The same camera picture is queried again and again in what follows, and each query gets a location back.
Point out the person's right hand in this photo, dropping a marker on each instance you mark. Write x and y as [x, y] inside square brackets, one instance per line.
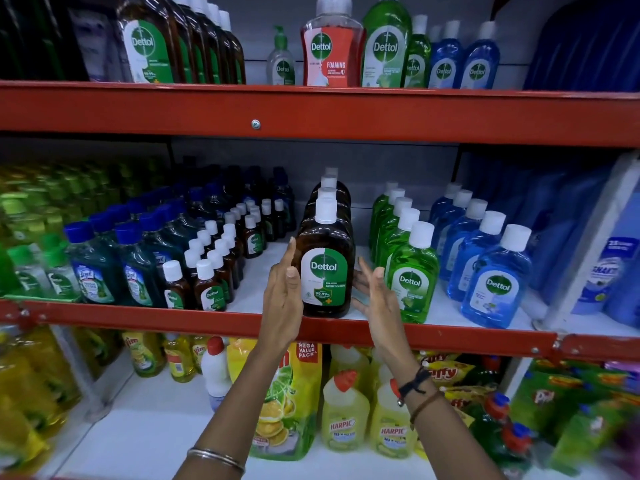
[387, 319]

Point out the person's left hand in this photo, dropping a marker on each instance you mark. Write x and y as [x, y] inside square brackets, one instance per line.
[281, 304]

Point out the person's right thumb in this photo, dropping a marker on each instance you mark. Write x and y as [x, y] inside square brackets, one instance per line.
[361, 299]

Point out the person's left thumb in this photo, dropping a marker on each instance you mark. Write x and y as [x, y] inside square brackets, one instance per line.
[294, 287]

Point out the brown antiseptic bottle white cap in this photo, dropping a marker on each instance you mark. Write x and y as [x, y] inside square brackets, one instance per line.
[331, 171]
[327, 193]
[328, 182]
[325, 274]

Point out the person's left forearm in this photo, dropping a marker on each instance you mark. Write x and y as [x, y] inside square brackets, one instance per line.
[240, 409]

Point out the person's right forearm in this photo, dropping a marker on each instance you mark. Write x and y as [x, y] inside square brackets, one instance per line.
[445, 439]

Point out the green liquid bottle white cap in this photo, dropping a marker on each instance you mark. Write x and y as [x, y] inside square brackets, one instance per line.
[390, 187]
[414, 289]
[396, 195]
[408, 219]
[402, 206]

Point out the yellow toilet cleaner bottle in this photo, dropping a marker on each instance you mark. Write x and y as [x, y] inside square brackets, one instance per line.
[345, 414]
[392, 427]
[350, 357]

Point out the group of small brown bottles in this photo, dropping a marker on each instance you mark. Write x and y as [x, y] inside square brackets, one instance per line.
[210, 289]

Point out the group of dark bottles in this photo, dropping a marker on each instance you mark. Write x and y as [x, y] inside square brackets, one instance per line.
[280, 189]

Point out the yellow lemon refill pouch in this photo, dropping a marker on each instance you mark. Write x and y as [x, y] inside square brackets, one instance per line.
[290, 394]

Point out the yellow dishwash bottle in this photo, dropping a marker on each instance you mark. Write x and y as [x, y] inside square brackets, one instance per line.
[200, 350]
[142, 352]
[179, 359]

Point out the white bottle red cap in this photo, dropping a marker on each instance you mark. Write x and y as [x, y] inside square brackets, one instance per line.
[216, 369]

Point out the stack of yellow pouches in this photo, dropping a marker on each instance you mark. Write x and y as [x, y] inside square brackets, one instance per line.
[447, 374]

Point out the blue liquid bottle white cap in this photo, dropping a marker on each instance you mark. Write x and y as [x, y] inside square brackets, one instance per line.
[462, 198]
[452, 189]
[476, 208]
[495, 289]
[492, 222]

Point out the red metal shelf beam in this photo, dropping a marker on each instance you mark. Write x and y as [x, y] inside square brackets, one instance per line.
[150, 319]
[350, 114]

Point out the silver bangles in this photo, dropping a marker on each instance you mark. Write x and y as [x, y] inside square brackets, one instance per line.
[216, 457]

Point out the dark bottles red blue caps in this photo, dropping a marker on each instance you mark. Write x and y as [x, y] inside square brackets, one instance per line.
[500, 429]

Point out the group of teal blue-capped bottles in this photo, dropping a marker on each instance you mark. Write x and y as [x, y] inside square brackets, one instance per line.
[95, 279]

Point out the group of large blue bottles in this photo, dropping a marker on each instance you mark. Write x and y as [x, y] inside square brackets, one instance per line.
[560, 234]

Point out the small clear green pump bottle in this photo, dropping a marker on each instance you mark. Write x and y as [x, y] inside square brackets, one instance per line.
[280, 64]

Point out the large brown antiseptic bottle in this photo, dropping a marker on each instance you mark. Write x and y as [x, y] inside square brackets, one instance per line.
[184, 39]
[201, 39]
[216, 44]
[145, 44]
[234, 54]

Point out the red foaming pump bottle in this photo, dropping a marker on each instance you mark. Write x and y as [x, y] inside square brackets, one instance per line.
[330, 49]

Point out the blue labelled cleaner bottle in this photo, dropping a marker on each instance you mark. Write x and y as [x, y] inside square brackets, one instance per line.
[600, 274]

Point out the group of yellow-green bottles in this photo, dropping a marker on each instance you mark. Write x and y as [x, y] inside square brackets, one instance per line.
[75, 184]

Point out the stack of green pouches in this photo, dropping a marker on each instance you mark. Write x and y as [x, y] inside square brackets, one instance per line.
[575, 414]

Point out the small green liquid bottle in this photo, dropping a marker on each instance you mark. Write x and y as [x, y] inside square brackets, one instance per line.
[417, 59]

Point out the small blue liquid bottle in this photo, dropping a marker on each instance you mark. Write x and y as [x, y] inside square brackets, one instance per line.
[479, 64]
[445, 64]

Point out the large green handwash bottle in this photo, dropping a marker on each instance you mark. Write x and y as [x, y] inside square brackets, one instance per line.
[386, 44]

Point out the group of clear green-capped bottles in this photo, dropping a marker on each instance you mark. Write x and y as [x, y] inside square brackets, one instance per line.
[30, 274]

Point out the group of large yellow bottles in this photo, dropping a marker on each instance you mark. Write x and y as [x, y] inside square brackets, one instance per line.
[30, 389]

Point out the white plastic pouch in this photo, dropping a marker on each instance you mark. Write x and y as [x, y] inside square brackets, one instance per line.
[95, 44]

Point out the large dark blue jugs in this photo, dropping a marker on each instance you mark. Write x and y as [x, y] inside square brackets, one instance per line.
[585, 44]

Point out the dark green bottles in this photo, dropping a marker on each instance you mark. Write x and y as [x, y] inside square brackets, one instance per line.
[30, 39]

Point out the white shelf divider bracket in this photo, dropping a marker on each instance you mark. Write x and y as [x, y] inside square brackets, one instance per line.
[80, 374]

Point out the white shelf upright post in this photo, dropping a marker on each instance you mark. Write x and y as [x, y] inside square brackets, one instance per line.
[590, 229]

